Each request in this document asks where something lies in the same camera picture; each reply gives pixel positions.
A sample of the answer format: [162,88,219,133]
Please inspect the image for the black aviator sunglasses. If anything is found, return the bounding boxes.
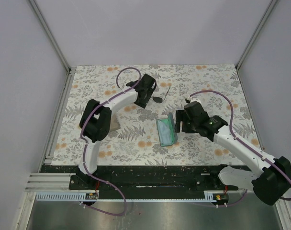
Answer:
[151,86,171,104]

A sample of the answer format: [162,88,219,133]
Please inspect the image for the grey-blue glasses case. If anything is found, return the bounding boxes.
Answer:
[156,113,178,147]

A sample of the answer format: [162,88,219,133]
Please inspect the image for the brown glasses case green lining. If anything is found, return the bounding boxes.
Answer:
[110,114,121,132]

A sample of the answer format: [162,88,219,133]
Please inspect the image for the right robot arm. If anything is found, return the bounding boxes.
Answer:
[175,101,291,206]

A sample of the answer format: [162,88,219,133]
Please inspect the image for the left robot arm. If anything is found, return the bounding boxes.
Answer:
[76,74,157,189]

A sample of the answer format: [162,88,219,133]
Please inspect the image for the floral table mat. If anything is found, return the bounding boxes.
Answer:
[52,64,259,165]

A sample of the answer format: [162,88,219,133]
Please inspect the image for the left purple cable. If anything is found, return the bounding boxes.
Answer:
[79,67,142,215]

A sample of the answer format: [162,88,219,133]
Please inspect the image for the purple cable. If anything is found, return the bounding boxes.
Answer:
[79,67,142,215]
[185,90,291,207]

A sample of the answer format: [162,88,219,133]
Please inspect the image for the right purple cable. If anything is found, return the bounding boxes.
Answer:
[185,90,291,207]

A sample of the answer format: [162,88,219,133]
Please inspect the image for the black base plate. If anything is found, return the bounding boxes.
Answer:
[69,164,226,191]

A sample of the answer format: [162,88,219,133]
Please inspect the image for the left aluminium frame post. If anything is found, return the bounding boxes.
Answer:
[27,0,71,73]

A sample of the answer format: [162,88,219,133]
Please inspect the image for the aluminium frame post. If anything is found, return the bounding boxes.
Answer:
[27,0,71,73]
[235,0,279,71]

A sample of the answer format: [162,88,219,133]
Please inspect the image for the white slotted cable duct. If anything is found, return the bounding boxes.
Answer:
[36,192,99,202]

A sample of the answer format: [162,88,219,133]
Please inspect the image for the right aluminium frame post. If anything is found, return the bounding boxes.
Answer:
[235,0,279,71]

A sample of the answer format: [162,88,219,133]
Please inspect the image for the aluminium front rail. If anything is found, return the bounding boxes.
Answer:
[25,172,72,191]

